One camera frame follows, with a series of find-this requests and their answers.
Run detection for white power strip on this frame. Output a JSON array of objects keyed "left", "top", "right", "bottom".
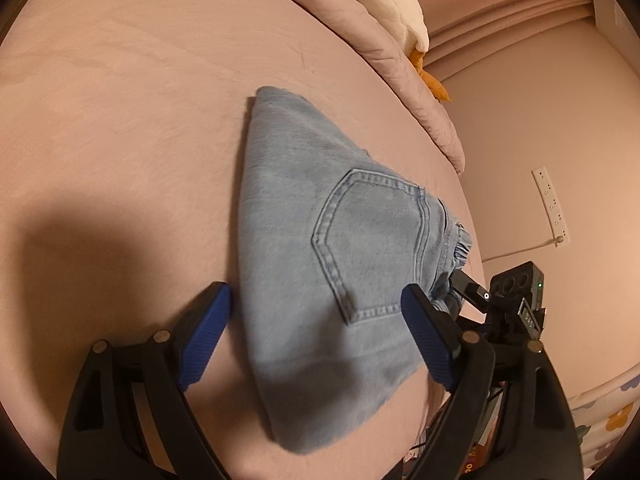
[{"left": 531, "top": 165, "right": 570, "bottom": 247}]

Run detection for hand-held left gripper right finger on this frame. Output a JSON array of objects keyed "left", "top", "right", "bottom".
[{"left": 400, "top": 284, "right": 586, "bottom": 480}]

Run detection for pink bed sheet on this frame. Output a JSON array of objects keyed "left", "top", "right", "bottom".
[{"left": 0, "top": 0, "right": 486, "bottom": 480}]

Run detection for white goose plush toy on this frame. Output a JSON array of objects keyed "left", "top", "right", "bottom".
[{"left": 305, "top": 0, "right": 451, "bottom": 103}]

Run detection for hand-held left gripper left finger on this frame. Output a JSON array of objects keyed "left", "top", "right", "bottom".
[{"left": 57, "top": 281, "right": 233, "bottom": 480}]

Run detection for pink quilt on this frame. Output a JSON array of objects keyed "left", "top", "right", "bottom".
[{"left": 225, "top": 0, "right": 466, "bottom": 176}]

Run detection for white cable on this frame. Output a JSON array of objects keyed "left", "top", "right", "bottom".
[{"left": 482, "top": 237, "right": 562, "bottom": 263}]

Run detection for pink and grey curtain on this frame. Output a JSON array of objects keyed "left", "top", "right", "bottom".
[{"left": 410, "top": 0, "right": 601, "bottom": 81}]

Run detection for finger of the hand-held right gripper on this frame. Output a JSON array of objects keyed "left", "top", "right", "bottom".
[{"left": 449, "top": 270, "right": 493, "bottom": 313}]

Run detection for floral print mat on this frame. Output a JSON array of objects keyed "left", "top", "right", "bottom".
[{"left": 569, "top": 360, "right": 640, "bottom": 471}]

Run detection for light blue denim pants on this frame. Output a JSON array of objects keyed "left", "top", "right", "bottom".
[{"left": 237, "top": 86, "right": 473, "bottom": 457}]

